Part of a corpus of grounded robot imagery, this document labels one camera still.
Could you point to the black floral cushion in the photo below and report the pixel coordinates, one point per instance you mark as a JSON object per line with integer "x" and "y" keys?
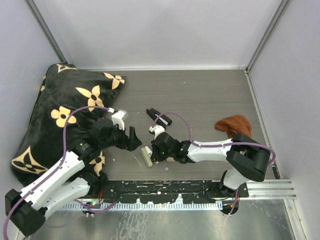
{"x": 69, "y": 96}

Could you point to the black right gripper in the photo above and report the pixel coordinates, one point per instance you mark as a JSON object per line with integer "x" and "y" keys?
{"x": 156, "y": 153}

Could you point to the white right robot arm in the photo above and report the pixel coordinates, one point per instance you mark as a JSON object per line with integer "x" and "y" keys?
{"x": 248, "y": 159}

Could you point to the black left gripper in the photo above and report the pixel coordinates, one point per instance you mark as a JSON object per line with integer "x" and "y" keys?
{"x": 131, "y": 143}

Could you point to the orange brown cloth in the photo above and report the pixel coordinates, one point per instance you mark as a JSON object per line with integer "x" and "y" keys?
{"x": 236, "y": 124}

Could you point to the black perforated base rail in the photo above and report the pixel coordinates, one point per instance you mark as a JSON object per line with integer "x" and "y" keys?
{"x": 158, "y": 191}

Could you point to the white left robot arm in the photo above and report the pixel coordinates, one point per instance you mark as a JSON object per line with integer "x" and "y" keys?
{"x": 67, "y": 180}

